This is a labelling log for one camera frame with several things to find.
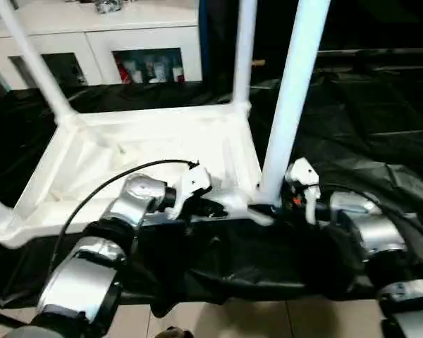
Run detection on black mat cloth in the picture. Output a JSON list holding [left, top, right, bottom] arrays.
[[0, 66, 423, 318]]

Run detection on white plastic table top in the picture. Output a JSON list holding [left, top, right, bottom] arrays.
[[0, 101, 274, 251]]

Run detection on blue white printed mug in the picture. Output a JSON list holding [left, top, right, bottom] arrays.
[[149, 61, 168, 84]]

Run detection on small brown rounded object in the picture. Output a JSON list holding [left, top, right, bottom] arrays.
[[157, 325, 195, 338]]

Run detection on black backdrop cloth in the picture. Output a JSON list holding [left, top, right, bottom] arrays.
[[211, 0, 423, 78]]

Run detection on red bottle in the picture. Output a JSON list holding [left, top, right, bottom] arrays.
[[116, 59, 130, 85]]

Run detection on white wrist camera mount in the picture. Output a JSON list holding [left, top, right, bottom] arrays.
[[168, 164, 212, 219], [285, 157, 321, 225]]

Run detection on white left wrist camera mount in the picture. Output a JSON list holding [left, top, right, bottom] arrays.
[[168, 164, 212, 219]]

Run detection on white glass-door cabinet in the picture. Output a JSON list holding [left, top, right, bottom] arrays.
[[0, 0, 204, 91]]

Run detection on black table stand leg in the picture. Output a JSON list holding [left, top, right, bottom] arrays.
[[0, 306, 29, 327]]

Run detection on silver bowl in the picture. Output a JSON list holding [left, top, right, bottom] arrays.
[[94, 0, 124, 14]]

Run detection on dark blue vertical panel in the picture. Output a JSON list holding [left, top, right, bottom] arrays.
[[198, 0, 212, 82]]

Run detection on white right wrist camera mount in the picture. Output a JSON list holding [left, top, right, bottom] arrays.
[[285, 157, 321, 225]]

